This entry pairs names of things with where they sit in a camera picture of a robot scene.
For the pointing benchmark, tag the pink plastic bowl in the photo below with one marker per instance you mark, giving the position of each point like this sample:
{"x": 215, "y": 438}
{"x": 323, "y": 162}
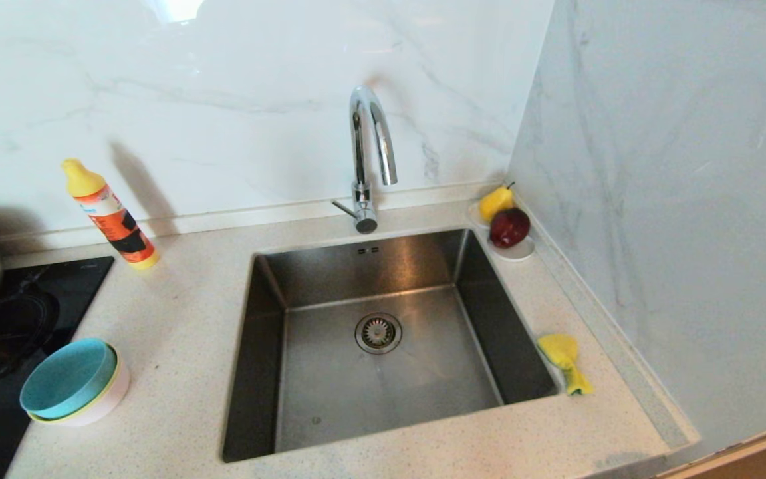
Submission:
{"x": 114, "y": 399}

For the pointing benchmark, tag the dark red apple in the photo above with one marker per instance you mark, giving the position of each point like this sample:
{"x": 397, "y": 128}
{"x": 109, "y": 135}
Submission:
{"x": 509, "y": 227}

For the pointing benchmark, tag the yellow plastic bowl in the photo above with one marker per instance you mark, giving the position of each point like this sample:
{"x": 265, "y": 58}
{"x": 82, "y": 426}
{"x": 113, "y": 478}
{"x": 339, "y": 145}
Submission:
{"x": 116, "y": 372}

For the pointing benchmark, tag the stainless steel sink basin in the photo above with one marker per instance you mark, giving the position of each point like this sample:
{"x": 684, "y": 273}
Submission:
{"x": 330, "y": 399}

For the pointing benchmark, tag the blue plastic bowl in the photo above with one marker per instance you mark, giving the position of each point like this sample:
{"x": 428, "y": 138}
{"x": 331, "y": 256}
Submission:
{"x": 67, "y": 379}

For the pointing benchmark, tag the yellow pear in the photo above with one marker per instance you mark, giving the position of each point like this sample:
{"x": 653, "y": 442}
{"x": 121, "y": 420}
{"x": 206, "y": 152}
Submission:
{"x": 495, "y": 203}

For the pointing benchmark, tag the yellow green sponge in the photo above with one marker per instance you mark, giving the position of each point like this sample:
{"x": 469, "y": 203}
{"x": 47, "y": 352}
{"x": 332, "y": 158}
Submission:
{"x": 559, "y": 349}

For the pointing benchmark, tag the round metal drain strainer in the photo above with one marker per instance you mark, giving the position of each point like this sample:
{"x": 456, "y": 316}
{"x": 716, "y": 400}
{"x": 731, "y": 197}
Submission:
{"x": 378, "y": 332}

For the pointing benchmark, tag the yellow capped dish soap bottle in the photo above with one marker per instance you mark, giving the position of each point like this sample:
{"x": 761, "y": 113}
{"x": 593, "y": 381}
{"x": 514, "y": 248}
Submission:
{"x": 112, "y": 218}

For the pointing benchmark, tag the chrome gooseneck faucet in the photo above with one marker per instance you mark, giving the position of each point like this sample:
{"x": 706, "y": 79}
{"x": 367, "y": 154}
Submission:
{"x": 361, "y": 199}

